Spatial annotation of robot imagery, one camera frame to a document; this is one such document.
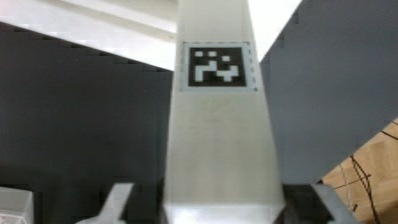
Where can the white desk leg with tag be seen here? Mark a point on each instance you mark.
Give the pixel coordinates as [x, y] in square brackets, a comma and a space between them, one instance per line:
[223, 184]

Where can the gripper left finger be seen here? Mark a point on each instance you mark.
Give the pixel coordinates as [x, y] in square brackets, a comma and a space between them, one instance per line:
[130, 206]

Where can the white front fence bar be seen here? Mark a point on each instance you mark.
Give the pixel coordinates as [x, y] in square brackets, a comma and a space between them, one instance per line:
[17, 206]

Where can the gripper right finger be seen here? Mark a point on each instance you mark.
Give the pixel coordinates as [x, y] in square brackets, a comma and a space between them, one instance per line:
[315, 206]

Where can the white desk top panel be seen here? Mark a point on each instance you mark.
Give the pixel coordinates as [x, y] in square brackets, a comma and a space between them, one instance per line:
[136, 27]

